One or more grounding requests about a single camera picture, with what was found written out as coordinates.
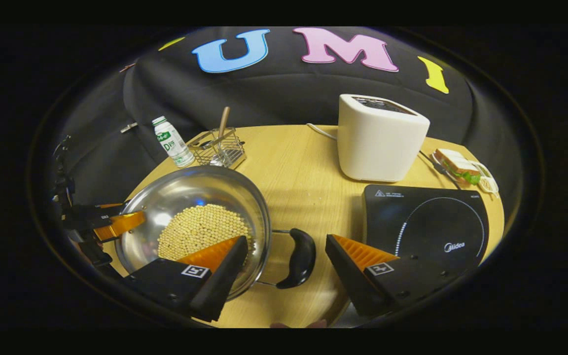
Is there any black backdrop cloth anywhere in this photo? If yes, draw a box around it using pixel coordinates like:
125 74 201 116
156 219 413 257
42 27 526 222

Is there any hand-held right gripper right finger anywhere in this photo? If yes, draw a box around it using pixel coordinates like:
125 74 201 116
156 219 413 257
324 234 462 319

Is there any black induction cooktop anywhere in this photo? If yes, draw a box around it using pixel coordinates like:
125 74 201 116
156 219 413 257
361 184 490 277

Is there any white toaster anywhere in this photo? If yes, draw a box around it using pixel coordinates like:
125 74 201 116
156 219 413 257
337 94 431 182

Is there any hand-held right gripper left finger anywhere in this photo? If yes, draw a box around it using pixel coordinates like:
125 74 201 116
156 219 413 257
124 236 249 323

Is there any wooden handled spoon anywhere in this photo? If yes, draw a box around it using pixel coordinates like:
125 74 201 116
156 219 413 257
210 106 231 166

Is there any sandwich with lettuce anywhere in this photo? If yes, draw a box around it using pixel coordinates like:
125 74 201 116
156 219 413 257
434 148 482 186

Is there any black power cable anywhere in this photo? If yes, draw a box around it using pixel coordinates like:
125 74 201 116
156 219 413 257
420 150 462 190

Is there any white power cable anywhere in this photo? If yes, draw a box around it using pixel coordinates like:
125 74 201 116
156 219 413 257
306 123 339 141

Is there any wire mesh basket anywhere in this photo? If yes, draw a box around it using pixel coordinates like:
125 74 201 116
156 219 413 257
188 127 247 169

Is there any stainless steel pot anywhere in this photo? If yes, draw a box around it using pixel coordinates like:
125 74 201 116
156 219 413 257
115 165 317 301

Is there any pile of yellow soybeans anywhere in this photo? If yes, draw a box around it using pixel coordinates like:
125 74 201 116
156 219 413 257
157 204 252 262

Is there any white bottle green label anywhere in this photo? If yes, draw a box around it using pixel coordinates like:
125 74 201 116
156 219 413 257
152 116 196 168

